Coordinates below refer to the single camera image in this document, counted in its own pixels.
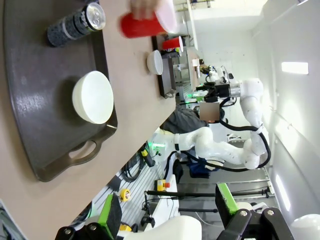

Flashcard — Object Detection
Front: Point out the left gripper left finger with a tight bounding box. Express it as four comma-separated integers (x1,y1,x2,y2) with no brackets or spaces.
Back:
54,192,123,240

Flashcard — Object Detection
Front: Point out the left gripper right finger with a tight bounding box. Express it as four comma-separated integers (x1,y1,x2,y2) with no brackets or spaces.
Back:
214,182,296,240

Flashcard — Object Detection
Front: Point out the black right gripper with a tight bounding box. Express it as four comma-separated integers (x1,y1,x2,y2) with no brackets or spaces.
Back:
196,83,231,102

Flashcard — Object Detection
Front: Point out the red plastic cup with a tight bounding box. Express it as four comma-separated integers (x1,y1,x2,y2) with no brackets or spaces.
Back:
161,35,185,53
119,0,181,39

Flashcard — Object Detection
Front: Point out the pale grey-white plastic bowl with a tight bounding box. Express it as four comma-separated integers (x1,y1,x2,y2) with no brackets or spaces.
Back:
146,49,164,75

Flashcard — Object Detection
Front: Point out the white plastic bowl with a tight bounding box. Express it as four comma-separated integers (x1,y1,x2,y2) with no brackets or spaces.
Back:
72,70,115,125

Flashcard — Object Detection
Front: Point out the black drink can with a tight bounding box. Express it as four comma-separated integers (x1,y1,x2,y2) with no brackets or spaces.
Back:
46,2,107,48

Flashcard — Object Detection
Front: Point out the person's right hand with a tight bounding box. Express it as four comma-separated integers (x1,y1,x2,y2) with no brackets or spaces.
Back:
130,0,161,20

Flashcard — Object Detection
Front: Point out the black tripod pole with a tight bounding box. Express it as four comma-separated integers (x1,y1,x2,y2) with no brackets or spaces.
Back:
145,188,273,200

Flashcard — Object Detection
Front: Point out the seated person in dark shirt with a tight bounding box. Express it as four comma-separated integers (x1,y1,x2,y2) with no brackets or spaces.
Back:
159,102,222,137

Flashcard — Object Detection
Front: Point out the aluminium profile mounting base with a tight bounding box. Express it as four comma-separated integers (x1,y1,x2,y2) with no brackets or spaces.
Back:
91,139,181,226

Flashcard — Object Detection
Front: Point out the brown plastic serving tray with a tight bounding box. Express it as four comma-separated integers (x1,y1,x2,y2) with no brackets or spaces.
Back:
151,34,177,99
3,0,118,183

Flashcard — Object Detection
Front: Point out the dark blue bag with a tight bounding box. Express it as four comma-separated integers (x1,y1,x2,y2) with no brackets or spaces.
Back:
188,158,211,179

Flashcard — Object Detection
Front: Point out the yellow emergency stop box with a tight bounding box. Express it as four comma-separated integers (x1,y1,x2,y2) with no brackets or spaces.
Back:
156,178,179,192

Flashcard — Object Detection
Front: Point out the black yellow handheld controller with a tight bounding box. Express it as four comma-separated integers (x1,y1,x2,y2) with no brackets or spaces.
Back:
140,146,156,168

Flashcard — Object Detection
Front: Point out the rectangular ceiling light panel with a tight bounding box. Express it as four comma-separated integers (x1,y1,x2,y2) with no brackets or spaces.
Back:
281,61,310,75

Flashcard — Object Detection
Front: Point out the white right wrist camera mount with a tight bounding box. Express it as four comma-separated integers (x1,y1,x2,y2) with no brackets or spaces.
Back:
218,72,236,85

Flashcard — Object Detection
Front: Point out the black cable bundle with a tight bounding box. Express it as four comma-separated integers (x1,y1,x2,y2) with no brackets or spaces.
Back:
121,158,141,183

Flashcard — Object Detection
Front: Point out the black cable sleeve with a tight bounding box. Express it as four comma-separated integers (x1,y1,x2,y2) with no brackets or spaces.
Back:
219,97,273,172

